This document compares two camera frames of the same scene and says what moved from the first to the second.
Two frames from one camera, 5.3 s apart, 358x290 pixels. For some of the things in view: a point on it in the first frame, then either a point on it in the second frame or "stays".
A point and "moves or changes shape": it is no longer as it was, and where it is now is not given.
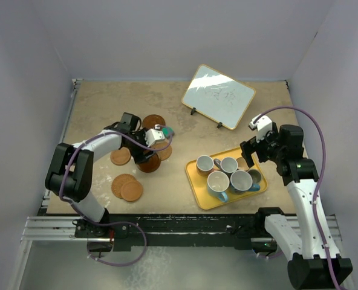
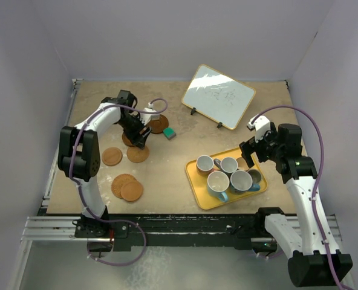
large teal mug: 218,183 stays
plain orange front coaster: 131,191 stays
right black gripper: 251,145 stays
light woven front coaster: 117,182 stays
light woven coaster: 164,154 moves or changes shape
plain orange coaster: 120,157 moves or changes shape
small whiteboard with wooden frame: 218,97 stays
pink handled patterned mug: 204,164 stays
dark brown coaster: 152,164 moves or changes shape
